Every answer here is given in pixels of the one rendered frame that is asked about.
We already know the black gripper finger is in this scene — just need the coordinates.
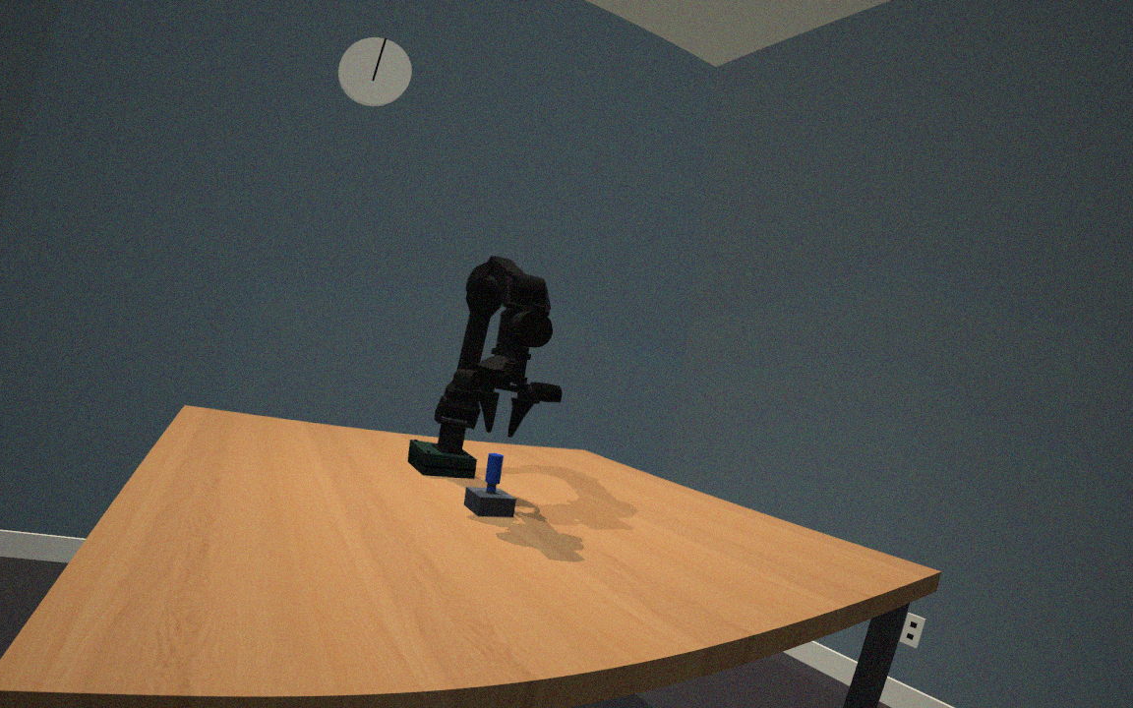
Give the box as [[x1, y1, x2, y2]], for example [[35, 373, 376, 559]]
[[508, 398, 540, 438], [471, 389, 500, 433]]

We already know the blue marker cap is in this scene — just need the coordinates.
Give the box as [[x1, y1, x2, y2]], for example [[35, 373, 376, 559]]
[[485, 453, 504, 485]]

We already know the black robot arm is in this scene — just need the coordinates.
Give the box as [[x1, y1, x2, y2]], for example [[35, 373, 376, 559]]
[[432, 256, 553, 455]]

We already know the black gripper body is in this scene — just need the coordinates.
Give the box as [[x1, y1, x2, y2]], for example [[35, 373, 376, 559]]
[[452, 343, 562, 402]]

